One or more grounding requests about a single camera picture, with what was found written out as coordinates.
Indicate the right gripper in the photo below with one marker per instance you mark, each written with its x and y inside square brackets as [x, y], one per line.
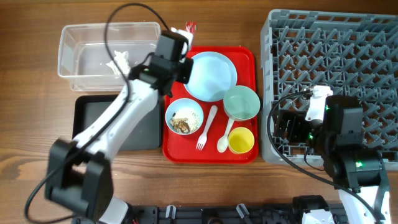
[288, 125]

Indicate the red snack wrapper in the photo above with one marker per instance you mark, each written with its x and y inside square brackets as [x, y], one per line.
[191, 27]

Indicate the yellow cup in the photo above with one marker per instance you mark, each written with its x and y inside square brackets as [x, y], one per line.
[240, 140]

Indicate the rice and food scraps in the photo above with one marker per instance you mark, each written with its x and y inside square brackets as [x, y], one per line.
[185, 121]

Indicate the black tray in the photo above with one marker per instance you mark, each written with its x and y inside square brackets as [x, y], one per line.
[145, 136]

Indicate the white plastic fork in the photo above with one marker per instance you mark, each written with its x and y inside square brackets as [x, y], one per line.
[203, 137]

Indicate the white plastic spoon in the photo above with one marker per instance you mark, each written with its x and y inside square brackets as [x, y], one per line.
[223, 141]

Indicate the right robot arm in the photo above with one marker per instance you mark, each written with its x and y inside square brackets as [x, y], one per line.
[356, 171]

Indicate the light blue small bowl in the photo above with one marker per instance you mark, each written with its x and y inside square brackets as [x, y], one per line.
[179, 104]

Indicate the mint green bowl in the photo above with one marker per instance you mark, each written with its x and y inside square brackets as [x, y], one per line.
[241, 103]

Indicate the light blue plate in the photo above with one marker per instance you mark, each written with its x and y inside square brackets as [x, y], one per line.
[213, 74]

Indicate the white napkin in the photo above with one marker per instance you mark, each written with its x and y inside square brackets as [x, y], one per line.
[120, 65]

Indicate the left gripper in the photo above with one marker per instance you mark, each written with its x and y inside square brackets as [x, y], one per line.
[185, 78]

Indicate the clear plastic bin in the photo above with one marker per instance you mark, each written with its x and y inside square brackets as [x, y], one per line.
[82, 56]

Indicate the grey dishwasher rack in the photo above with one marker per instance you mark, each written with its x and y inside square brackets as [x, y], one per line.
[353, 54]

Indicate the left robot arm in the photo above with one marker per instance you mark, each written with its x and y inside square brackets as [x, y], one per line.
[79, 172]

